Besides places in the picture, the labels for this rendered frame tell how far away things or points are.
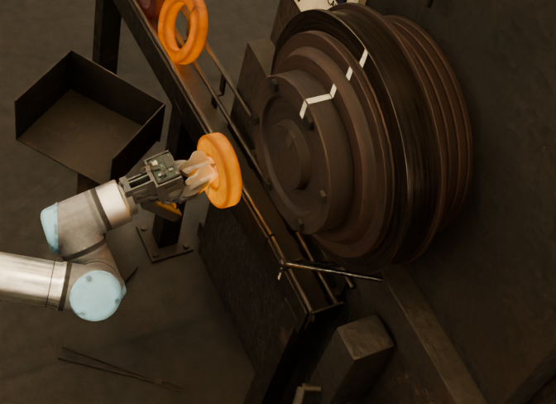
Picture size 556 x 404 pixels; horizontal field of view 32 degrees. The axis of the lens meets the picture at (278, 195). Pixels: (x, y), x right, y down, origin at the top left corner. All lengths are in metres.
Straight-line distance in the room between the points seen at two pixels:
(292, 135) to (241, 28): 1.88
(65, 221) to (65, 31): 1.55
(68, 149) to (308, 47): 0.80
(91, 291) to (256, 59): 0.68
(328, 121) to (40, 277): 0.60
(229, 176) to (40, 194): 1.12
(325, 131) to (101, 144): 0.86
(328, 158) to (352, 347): 0.46
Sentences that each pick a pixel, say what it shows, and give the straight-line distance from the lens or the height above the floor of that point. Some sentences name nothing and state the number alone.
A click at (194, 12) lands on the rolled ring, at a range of 2.36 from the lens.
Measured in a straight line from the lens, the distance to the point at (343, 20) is 1.58.
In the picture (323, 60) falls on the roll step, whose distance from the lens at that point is 1.59.
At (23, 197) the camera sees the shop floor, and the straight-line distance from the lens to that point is 2.92.
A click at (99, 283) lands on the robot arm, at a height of 0.86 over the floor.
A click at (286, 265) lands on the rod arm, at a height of 0.90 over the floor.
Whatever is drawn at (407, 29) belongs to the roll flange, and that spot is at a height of 1.30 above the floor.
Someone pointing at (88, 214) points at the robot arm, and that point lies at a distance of 1.89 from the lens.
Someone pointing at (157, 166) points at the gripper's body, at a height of 0.88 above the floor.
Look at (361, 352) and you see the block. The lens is 1.85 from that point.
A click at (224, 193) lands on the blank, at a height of 0.83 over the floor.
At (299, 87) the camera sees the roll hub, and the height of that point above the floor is 1.25.
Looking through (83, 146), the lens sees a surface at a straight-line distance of 2.27.
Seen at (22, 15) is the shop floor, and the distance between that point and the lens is 3.41.
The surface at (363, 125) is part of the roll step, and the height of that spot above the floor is 1.27.
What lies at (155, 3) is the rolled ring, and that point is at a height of 0.69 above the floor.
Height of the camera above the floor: 2.38
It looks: 52 degrees down
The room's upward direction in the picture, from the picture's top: 18 degrees clockwise
